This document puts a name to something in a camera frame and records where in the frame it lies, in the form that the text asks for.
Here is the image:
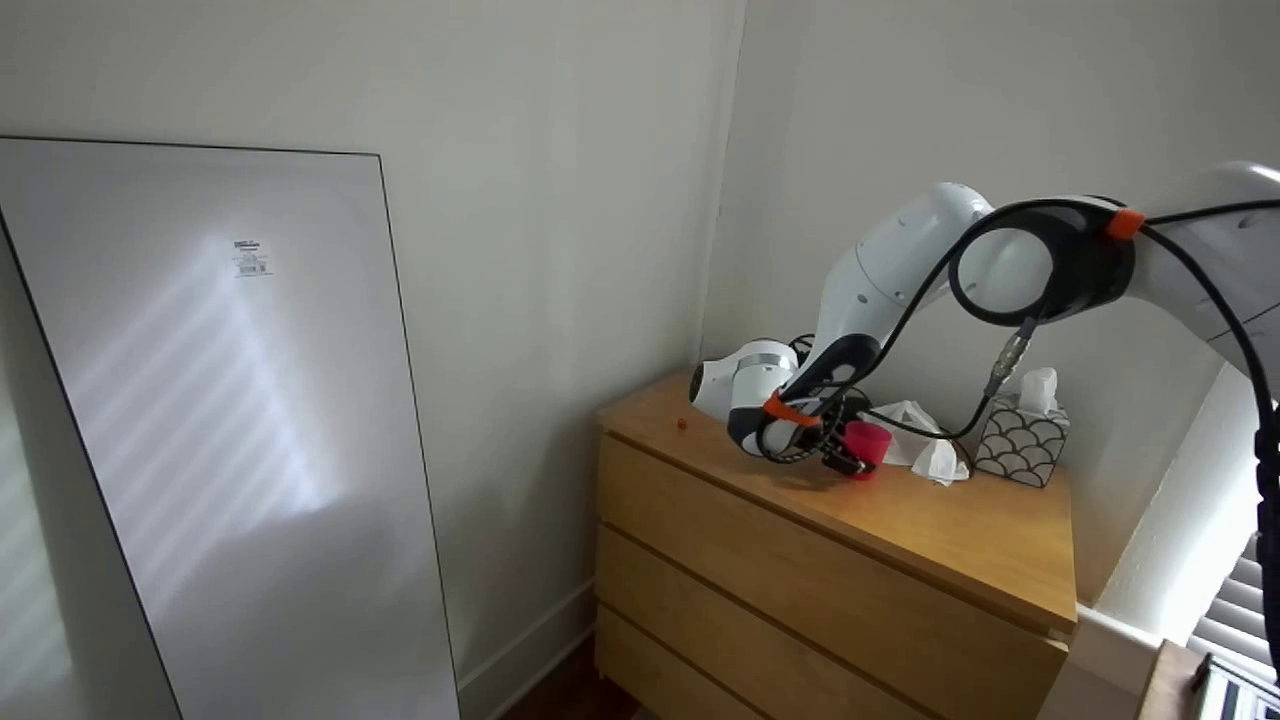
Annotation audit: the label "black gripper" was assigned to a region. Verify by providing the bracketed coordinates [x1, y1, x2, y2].
[789, 395, 874, 482]

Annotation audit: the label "red plastic cup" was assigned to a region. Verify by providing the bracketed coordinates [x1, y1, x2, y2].
[838, 418, 894, 474]

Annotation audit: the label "crumpled white tissue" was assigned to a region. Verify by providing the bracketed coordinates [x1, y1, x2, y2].
[864, 395, 973, 491]

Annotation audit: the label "wooden dresser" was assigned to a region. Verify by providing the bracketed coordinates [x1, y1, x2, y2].
[593, 366, 1081, 720]

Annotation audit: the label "scallop patterned tissue box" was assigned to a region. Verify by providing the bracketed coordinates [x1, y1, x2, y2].
[967, 405, 1070, 491]

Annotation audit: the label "white tissue in box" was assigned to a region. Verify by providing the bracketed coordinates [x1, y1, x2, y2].
[1011, 366, 1067, 423]

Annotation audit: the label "white window blinds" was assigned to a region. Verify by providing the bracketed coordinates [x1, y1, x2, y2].
[1186, 531, 1280, 720]

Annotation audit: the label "white leaning panel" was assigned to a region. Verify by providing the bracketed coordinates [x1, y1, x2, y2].
[0, 138, 463, 720]

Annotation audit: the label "orange cable strap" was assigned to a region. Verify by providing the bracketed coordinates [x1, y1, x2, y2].
[1099, 207, 1147, 247]
[761, 393, 829, 431]

